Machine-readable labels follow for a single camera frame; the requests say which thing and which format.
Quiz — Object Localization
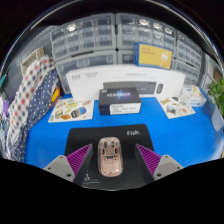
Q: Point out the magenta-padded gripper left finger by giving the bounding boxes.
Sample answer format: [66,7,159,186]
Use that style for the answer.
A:
[43,143,94,187]

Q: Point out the red and blue plaid cloth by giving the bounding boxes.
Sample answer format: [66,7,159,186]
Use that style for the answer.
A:
[5,55,56,158]

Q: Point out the navy polka dot cloth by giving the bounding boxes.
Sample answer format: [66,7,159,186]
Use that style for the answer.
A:
[13,68,62,164]

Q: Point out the white sticker sheet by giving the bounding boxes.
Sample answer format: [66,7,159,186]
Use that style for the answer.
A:
[156,95,197,120]
[47,97,95,124]

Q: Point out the yellow and blue box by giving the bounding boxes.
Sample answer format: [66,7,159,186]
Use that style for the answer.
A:
[133,42,174,70]

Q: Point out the pink translucent computer mouse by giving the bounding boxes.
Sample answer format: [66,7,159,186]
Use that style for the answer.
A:
[97,136,124,178]

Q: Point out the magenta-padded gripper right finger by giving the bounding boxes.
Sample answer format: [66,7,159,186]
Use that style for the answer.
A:
[134,143,184,185]

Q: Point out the white storage crate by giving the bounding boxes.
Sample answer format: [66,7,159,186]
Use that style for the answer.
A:
[19,46,46,76]

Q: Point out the black mouse pad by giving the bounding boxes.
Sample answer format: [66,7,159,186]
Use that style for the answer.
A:
[64,123,155,192]

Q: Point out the cream disposable glove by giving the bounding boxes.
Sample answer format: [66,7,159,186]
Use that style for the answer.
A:
[189,84,203,98]

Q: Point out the green plant in white pot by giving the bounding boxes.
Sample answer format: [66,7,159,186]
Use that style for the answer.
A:
[206,77,224,133]

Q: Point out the white keyboard packaging box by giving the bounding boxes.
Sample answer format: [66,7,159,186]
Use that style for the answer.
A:
[65,64,187,102]

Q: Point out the small black product box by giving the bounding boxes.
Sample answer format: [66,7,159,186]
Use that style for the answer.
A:
[98,87,143,116]

